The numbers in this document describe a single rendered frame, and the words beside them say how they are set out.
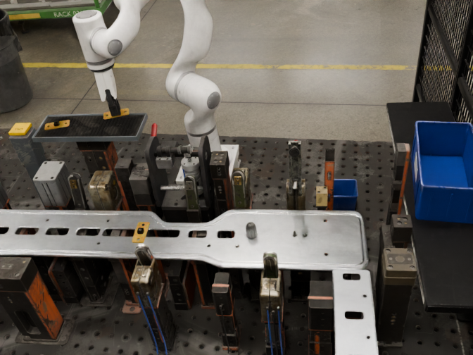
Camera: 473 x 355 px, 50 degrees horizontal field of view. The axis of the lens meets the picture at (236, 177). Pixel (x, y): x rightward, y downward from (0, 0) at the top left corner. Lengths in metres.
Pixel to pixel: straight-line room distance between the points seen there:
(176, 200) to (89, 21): 0.62
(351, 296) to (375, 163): 0.97
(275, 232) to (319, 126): 2.19
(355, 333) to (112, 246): 0.74
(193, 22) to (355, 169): 0.91
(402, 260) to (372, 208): 0.66
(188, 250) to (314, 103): 2.54
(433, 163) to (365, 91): 2.35
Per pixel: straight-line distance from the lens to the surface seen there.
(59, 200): 1.78
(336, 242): 1.49
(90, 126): 1.82
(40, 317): 1.72
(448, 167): 1.73
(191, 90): 1.84
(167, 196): 1.74
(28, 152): 1.95
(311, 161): 2.23
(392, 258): 1.39
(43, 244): 1.68
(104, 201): 1.71
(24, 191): 2.42
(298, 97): 3.96
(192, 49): 1.84
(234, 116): 3.80
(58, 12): 5.49
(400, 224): 1.46
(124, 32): 1.53
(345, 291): 1.39
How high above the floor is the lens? 2.11
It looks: 41 degrees down
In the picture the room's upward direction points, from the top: 7 degrees counter-clockwise
